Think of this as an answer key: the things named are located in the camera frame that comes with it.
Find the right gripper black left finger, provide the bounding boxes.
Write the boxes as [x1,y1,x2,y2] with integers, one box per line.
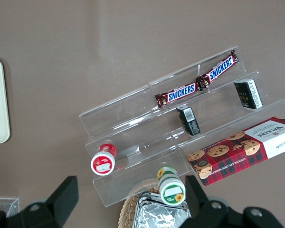
[45,175,79,228]

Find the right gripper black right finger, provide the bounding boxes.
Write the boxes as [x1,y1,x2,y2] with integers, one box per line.
[185,175,209,218]

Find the light wicker basket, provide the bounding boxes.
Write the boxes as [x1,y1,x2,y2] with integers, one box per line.
[118,182,162,228]

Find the green sunflower yogurt cup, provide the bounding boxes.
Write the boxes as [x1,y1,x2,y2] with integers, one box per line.
[156,166,186,205]

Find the stacked aluminium foil containers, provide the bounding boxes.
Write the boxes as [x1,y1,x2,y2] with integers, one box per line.
[132,191,191,228]

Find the red strawberry yogurt cup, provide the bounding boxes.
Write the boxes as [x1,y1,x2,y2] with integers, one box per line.
[90,143,118,176]

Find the Walkers tartan cookie box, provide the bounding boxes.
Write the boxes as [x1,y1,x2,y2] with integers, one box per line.
[187,116,285,187]

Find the clear acrylic bottle rack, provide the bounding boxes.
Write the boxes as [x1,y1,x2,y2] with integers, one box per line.
[0,197,20,218]

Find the small black carton box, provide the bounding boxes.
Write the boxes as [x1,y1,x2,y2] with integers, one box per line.
[234,78,264,110]
[176,105,201,136]

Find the clear acrylic stepped shelf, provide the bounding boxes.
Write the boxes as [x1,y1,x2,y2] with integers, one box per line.
[78,46,285,209]

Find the Snickers chocolate bar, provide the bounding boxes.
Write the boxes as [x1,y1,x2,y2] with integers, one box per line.
[154,82,197,106]
[195,49,239,90]

